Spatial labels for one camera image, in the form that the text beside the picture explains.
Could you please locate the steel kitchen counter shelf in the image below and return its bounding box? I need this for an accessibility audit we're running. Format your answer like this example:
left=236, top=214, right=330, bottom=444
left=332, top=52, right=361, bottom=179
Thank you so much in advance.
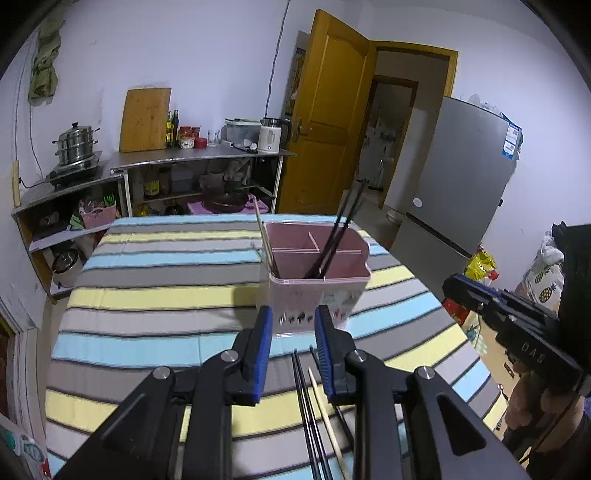
left=12, top=142, right=290, bottom=300

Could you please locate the person's hand holding gripper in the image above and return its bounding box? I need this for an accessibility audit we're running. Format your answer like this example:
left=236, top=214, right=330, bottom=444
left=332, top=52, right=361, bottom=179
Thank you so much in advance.
left=500, top=368, right=591, bottom=471

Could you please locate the yellow snack bag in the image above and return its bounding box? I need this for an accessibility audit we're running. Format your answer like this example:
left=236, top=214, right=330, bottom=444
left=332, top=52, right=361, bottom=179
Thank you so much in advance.
left=464, top=249, right=499, bottom=282

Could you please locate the light wooden chopstick short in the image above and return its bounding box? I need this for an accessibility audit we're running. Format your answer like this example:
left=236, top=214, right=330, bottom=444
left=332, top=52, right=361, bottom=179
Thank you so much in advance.
left=308, top=368, right=351, bottom=480

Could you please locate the silver refrigerator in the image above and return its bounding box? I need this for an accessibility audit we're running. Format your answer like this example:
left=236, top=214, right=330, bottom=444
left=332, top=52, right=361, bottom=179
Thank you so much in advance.
left=392, top=97, right=523, bottom=301

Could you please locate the striped tablecloth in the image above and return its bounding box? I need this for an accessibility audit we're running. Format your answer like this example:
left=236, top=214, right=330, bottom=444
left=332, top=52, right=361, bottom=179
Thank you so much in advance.
left=45, top=214, right=506, bottom=472

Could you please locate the pink plastic utensil basket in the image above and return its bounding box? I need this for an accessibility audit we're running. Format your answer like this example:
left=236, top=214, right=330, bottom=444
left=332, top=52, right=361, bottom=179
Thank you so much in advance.
left=256, top=222, right=370, bottom=336

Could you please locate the orange wooden door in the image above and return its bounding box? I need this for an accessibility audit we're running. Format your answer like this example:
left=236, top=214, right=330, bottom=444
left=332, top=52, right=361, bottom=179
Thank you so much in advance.
left=276, top=10, right=377, bottom=214

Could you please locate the pink storage basket on shelf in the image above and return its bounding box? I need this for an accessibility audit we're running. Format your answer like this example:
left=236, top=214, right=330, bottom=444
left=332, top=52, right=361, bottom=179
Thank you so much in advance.
left=79, top=205, right=118, bottom=229

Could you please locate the dark wok pan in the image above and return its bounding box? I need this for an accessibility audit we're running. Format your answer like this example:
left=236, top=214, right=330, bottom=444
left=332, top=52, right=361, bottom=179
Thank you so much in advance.
left=202, top=187, right=249, bottom=213

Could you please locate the gas stove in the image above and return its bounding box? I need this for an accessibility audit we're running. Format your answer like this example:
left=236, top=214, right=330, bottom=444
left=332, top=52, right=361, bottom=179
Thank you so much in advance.
left=45, top=151, right=102, bottom=190

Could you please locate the white electric kettle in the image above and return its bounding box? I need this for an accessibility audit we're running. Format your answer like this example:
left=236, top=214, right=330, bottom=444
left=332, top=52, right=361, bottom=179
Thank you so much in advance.
left=257, top=117, right=291, bottom=154

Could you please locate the stainless steel steamer pot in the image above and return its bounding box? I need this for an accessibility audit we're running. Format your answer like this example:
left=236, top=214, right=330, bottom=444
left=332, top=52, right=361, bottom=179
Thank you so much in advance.
left=52, top=122, right=99, bottom=166

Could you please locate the red-lidded jar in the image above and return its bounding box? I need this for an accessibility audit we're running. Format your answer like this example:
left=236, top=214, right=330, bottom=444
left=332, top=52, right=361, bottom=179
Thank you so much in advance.
left=177, top=126, right=196, bottom=149

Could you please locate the wooden cutting board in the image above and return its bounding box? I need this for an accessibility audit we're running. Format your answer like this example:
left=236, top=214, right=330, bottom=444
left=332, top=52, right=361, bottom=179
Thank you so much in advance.
left=119, top=87, right=171, bottom=153

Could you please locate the dark oil bottle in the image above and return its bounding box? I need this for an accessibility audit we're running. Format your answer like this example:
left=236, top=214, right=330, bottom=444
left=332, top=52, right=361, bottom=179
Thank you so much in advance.
left=171, top=109, right=179, bottom=148

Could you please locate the green hanging cloth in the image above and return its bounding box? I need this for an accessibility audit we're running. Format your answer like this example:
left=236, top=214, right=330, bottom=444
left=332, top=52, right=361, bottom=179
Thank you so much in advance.
left=29, top=19, right=63, bottom=102

